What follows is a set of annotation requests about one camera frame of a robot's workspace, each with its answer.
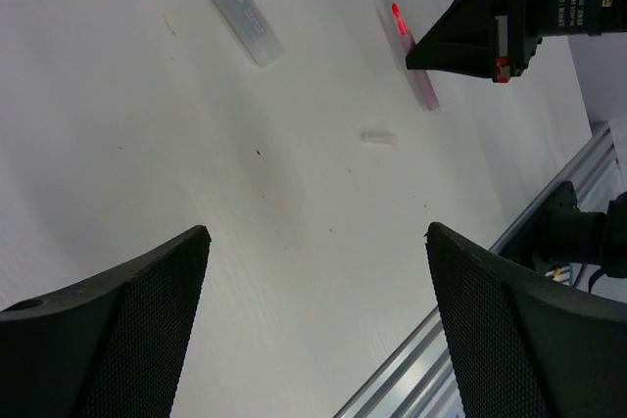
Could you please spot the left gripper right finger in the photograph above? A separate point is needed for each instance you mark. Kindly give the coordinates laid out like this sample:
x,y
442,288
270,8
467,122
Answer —
x,y
521,344

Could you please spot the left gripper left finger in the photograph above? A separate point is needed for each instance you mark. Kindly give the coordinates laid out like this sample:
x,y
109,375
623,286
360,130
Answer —
x,y
111,345

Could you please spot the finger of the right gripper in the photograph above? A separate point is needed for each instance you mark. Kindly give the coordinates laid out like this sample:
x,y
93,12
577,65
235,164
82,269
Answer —
x,y
462,41

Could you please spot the red pink pen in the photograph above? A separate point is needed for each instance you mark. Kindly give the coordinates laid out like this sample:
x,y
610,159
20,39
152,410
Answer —
x,y
416,71

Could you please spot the clear pen cap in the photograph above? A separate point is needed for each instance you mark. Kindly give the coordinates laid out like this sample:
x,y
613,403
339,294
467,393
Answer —
x,y
382,138

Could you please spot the orange highlighter pen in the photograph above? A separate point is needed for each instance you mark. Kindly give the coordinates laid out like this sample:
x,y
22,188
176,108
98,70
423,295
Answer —
x,y
252,30

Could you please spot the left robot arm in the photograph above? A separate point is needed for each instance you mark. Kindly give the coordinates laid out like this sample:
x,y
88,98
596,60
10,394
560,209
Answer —
x,y
521,345

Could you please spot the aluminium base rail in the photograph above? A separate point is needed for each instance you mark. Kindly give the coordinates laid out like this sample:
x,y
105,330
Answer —
x,y
558,236

